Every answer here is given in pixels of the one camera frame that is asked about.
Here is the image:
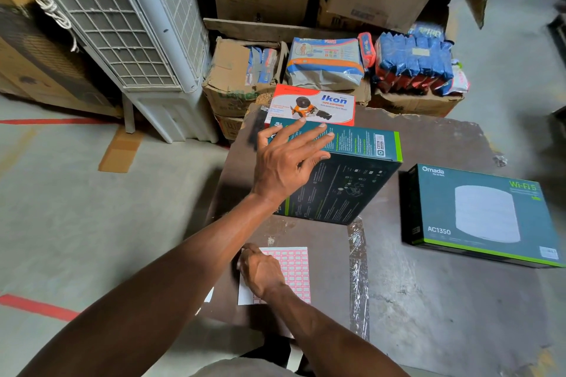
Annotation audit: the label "person's left hand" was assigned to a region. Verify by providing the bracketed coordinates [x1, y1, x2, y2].
[251, 118, 336, 205]

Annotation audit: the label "person's right hand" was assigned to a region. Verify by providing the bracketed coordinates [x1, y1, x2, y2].
[237, 243, 288, 300]

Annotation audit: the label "dark teal green-edged product box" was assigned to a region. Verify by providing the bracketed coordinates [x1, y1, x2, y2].
[267, 116, 403, 226]

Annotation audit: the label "white sheet of red-bordered labels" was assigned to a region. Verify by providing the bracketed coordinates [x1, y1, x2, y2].
[238, 247, 311, 306]

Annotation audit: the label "person's right forearm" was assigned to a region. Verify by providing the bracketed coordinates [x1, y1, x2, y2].
[261, 284, 409, 377]

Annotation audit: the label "person's left forearm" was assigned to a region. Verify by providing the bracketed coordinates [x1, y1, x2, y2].
[18, 193, 288, 377]

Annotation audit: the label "small printed cardboard box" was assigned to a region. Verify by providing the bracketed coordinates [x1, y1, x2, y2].
[214, 113, 245, 141]

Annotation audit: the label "orange and white product box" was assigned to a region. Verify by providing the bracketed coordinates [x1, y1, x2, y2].
[264, 84, 356, 128]

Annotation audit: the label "torn open cardboard box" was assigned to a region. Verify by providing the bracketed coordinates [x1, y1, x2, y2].
[202, 37, 289, 118]

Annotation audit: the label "white orange blue diaper pack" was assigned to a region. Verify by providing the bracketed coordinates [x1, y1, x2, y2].
[284, 37, 366, 91]

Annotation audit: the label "blue and white packets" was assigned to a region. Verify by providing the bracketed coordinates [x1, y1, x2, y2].
[246, 46, 278, 87]

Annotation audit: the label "red packet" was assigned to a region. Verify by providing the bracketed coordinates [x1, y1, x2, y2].
[357, 32, 377, 73]

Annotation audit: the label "flat cardboard sheet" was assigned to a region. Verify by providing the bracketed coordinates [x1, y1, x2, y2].
[203, 17, 364, 44]

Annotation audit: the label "low cardboard box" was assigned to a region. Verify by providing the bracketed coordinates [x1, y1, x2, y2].
[368, 88, 465, 118]

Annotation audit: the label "person's grey clothing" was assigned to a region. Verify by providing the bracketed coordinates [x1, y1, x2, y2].
[190, 357, 306, 377]

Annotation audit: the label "clear tape strip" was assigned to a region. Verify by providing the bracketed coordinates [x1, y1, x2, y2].
[347, 218, 371, 342]

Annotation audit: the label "row of blue packets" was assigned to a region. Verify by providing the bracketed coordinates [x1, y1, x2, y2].
[373, 32, 455, 94]

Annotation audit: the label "teal box with white disc picture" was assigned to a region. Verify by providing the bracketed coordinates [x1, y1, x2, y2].
[400, 163, 566, 269]

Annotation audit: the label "brown cardboard piece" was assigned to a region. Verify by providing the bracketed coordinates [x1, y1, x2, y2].
[98, 126, 146, 174]

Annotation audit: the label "blue white patterned pack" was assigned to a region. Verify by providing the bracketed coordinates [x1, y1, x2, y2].
[408, 22, 446, 41]

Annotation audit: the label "white pink printed packet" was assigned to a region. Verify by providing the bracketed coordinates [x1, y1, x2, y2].
[440, 61, 470, 96]

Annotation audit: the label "white air cooler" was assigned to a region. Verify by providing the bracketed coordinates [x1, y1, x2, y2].
[8, 0, 220, 145]

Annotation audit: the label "brown carton with dark print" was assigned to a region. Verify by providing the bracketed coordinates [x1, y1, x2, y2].
[0, 3, 124, 118]

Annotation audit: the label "white coiled cable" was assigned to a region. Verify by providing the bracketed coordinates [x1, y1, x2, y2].
[2, 0, 81, 53]

